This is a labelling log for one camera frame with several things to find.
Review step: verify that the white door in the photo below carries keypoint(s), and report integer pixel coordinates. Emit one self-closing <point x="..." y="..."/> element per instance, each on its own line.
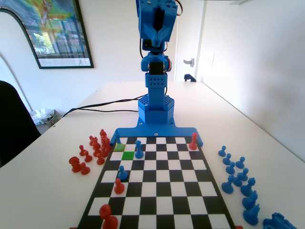
<point x="188" y="35"/>

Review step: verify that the blue chess queen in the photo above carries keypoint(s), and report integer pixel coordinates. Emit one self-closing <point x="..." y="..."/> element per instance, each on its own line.
<point x="138" y="152"/>

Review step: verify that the camera in blue housing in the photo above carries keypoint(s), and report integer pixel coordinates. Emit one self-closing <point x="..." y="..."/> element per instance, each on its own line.
<point x="150" y="44"/>

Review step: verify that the black framed poster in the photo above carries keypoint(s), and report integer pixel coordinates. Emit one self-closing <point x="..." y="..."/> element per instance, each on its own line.
<point x="59" y="35"/>

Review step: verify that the large blue chess piece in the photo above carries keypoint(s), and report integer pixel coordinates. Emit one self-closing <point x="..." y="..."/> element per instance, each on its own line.
<point x="250" y="202"/>
<point x="247" y="189"/>
<point x="251" y="215"/>

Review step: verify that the black and white chessboard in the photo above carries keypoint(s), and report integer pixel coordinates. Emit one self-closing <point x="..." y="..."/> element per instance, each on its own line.
<point x="166" y="181"/>

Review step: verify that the red chess king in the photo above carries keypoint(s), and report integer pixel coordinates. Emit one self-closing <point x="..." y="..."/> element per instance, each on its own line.
<point x="193" y="143"/>

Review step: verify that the large red chess pawn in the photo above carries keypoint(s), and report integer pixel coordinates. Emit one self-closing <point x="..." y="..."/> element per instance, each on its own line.
<point x="107" y="218"/>

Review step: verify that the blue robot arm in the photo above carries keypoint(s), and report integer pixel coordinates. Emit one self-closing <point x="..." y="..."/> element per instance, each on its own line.
<point x="156" y="105"/>

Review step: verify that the black chair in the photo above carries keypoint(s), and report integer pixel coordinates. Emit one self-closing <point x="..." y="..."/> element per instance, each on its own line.
<point x="14" y="124"/>

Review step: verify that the bulky red chess piece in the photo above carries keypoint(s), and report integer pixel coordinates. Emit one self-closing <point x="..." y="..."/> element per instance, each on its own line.
<point x="74" y="164"/>

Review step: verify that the blue chess pawn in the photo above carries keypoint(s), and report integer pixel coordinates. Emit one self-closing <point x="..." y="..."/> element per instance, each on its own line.
<point x="122" y="175"/>
<point x="230" y="169"/>
<point x="222" y="152"/>
<point x="240" y="163"/>
<point x="227" y="160"/>
<point x="244" y="175"/>
<point x="237" y="181"/>

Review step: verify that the blue table clamp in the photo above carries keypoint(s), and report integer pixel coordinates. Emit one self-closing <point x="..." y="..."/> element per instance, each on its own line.
<point x="189" y="78"/>

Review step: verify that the crumpled white plastic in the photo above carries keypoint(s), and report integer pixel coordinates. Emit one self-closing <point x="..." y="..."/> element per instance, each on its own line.
<point x="41" y="115"/>

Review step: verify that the blue printed plastic part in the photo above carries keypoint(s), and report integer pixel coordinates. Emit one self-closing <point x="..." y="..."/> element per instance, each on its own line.
<point x="278" y="221"/>

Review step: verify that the small cardboard box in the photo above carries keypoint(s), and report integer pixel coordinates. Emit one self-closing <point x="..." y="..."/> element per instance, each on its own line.
<point x="54" y="117"/>

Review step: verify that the slender blue chess piece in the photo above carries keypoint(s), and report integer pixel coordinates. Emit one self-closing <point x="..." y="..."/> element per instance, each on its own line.
<point x="117" y="137"/>

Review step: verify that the blue board mounting plate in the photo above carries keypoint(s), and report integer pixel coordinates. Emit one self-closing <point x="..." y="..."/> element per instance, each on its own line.
<point x="166" y="131"/>

